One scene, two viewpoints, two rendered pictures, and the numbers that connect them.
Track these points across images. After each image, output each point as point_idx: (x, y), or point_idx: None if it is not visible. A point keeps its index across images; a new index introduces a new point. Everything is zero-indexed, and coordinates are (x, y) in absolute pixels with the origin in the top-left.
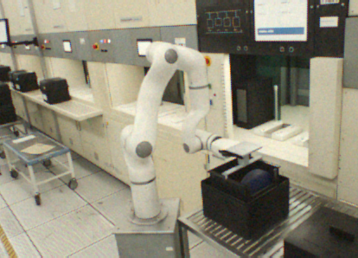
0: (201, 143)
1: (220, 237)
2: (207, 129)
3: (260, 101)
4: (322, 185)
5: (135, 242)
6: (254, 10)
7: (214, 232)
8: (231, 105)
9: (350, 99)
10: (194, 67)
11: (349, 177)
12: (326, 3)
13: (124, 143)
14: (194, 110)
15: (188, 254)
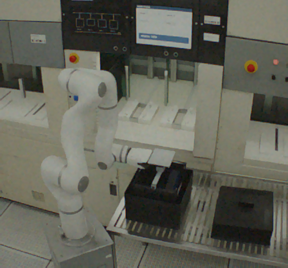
0: (114, 157)
1: (155, 234)
2: None
3: None
4: (201, 162)
5: (79, 261)
6: (136, 17)
7: (148, 232)
8: None
9: (227, 98)
10: (108, 90)
11: (224, 154)
12: (209, 23)
13: (56, 180)
14: (106, 128)
15: (115, 252)
